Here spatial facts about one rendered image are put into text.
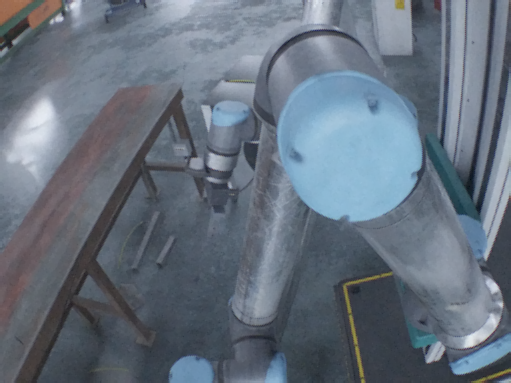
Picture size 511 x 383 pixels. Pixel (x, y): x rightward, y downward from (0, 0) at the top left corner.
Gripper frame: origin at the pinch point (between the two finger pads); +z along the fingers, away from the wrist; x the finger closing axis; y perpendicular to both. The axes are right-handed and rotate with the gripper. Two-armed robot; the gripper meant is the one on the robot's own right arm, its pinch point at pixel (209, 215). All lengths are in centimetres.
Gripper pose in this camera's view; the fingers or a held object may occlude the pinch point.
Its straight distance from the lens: 130.4
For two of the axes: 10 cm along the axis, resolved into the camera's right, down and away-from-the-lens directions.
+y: 9.6, 0.6, 2.8
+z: -2.0, 8.4, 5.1
